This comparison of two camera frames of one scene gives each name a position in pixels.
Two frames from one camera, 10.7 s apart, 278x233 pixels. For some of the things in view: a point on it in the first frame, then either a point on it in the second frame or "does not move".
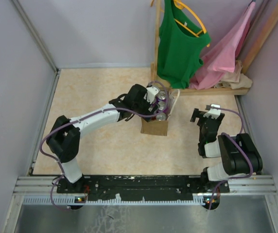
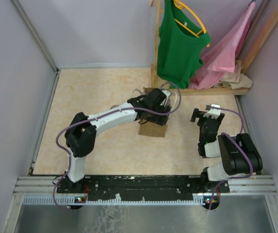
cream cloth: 235,79 does not move
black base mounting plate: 144,188 does not move
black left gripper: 148,105 to 161,117
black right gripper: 199,114 does not move
